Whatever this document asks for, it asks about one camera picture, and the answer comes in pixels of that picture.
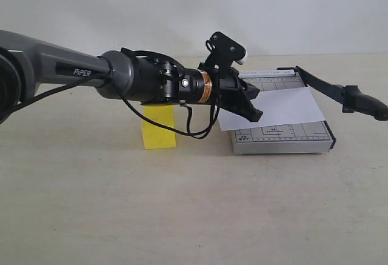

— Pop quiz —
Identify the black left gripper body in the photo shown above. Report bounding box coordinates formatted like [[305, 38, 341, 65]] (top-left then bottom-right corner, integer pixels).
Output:
[[198, 62, 244, 107]]

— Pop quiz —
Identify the white paper sheet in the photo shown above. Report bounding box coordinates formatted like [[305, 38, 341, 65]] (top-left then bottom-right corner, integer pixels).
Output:
[[218, 87, 325, 131]]

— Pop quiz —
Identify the yellow cube block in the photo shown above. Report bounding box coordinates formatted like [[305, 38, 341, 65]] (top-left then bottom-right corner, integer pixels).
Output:
[[142, 106, 176, 150]]

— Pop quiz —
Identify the black cutter blade handle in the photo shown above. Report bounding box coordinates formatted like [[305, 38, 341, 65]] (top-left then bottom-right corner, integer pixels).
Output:
[[295, 66, 387, 121]]

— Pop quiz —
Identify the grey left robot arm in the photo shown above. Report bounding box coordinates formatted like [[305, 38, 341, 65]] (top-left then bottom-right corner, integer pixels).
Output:
[[1, 30, 263, 122]]

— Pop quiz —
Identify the grey paper cutter base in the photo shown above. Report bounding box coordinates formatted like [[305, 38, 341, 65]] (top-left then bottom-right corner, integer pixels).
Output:
[[229, 69, 336, 155]]

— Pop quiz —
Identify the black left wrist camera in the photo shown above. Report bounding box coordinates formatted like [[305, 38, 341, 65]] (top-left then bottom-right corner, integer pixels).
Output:
[[204, 32, 247, 76]]

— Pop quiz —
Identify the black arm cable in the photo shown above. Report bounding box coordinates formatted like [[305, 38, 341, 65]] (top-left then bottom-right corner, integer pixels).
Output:
[[0, 51, 222, 140]]

